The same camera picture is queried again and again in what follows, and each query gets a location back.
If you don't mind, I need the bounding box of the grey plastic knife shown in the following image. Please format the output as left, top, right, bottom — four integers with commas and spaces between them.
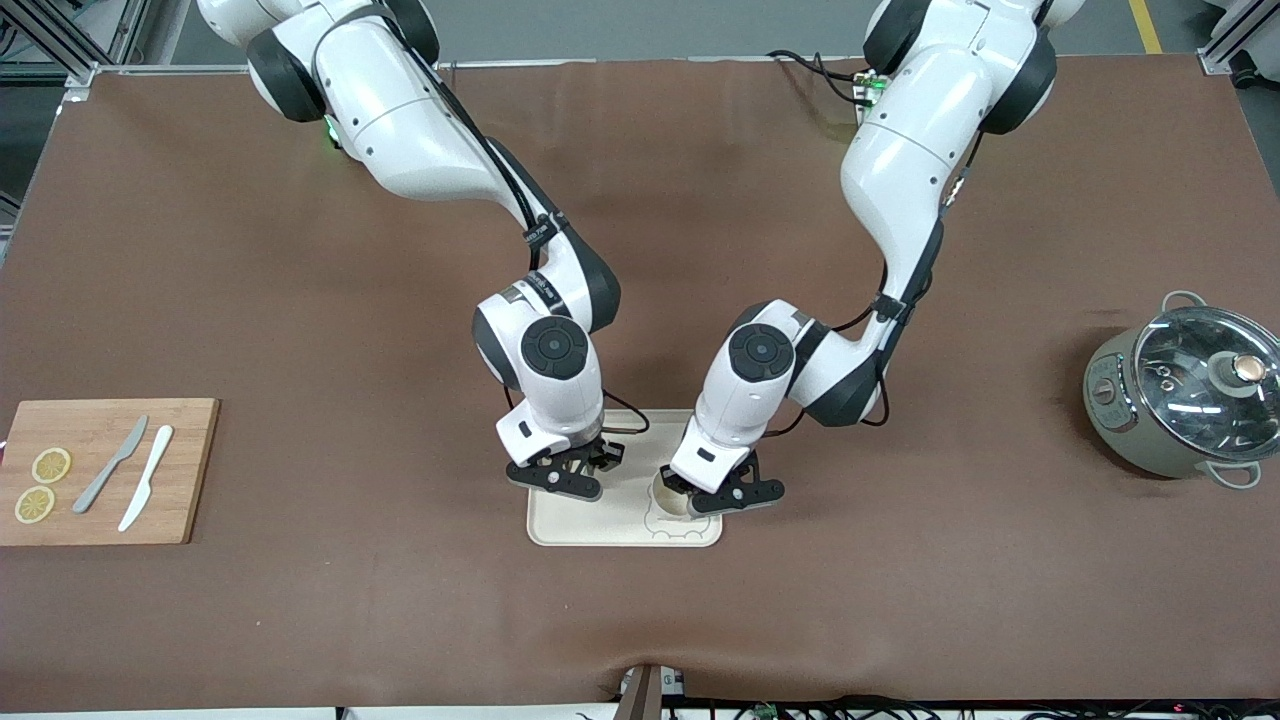
72, 414, 150, 515

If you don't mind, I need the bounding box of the white plastic knife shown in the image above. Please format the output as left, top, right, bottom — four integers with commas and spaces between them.
117, 424, 175, 533

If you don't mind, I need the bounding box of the white IKEA cup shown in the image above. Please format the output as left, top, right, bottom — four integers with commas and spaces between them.
650, 470, 703, 518

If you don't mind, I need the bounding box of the cream bear print tray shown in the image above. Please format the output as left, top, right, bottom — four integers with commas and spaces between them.
526, 408, 723, 549

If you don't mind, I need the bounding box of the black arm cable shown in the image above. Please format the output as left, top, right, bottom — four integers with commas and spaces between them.
395, 20, 651, 437
765, 130, 976, 439

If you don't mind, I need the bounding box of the black left base cable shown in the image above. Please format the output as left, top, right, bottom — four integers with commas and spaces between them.
766, 48, 873, 107

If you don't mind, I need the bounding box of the aluminium frame profile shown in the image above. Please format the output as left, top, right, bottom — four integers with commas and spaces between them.
1195, 0, 1280, 79
0, 0, 153, 89

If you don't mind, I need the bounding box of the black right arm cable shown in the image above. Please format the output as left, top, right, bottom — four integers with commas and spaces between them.
395, 20, 651, 437

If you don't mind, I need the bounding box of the grey electric cooking pot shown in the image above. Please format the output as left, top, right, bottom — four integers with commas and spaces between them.
1083, 290, 1280, 491

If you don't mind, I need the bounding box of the bamboo cutting board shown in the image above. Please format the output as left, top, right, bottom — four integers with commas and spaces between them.
0, 398, 221, 547

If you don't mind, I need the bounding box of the glass pot lid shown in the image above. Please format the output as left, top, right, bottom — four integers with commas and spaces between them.
1132, 305, 1280, 464

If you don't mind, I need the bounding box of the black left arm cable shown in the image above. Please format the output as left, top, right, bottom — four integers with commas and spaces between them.
765, 130, 976, 439

